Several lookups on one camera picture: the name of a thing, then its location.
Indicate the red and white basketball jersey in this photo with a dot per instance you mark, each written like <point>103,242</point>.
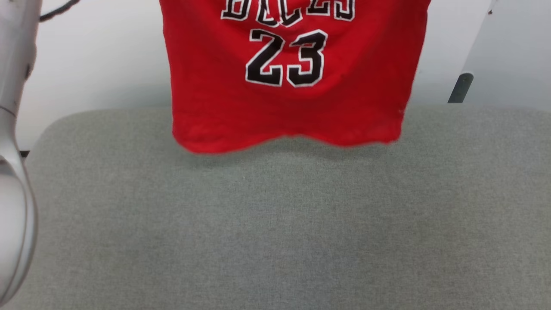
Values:
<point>215,86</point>

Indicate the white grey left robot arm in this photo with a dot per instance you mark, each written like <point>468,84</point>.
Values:
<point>13,193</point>

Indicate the black upright post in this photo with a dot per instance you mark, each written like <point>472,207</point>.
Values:
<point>460,88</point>

